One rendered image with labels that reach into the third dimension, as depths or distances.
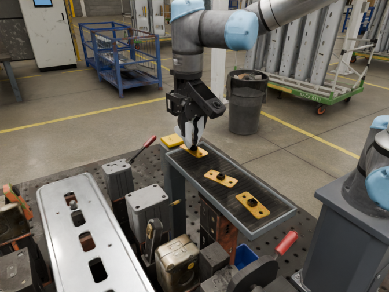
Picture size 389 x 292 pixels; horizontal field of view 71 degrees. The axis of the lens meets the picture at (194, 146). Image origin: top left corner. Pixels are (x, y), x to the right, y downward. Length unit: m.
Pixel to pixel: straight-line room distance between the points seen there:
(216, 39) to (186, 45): 0.07
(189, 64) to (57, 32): 6.43
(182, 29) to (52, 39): 6.44
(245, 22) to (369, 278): 0.73
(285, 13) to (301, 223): 0.91
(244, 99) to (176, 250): 2.74
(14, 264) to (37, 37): 6.38
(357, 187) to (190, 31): 0.56
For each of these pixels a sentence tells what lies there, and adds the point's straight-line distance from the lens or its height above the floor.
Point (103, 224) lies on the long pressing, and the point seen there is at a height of 1.00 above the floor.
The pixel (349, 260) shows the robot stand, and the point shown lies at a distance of 0.89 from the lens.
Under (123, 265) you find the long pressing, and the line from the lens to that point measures 0.74.
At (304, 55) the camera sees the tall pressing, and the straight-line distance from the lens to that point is 4.79.
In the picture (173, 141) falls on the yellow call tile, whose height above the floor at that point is 1.16.
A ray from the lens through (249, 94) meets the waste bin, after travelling 3.21.
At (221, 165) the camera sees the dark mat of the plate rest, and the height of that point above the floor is 1.16.
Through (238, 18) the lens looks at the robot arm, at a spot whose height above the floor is 1.54.
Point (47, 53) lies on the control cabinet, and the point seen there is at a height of 0.39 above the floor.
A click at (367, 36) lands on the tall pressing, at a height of 0.63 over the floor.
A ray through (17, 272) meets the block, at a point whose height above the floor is 1.03.
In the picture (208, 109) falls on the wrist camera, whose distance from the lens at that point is 0.64.
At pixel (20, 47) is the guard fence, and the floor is 0.44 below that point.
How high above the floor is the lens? 1.58
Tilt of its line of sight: 30 degrees down
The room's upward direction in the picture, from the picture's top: straight up
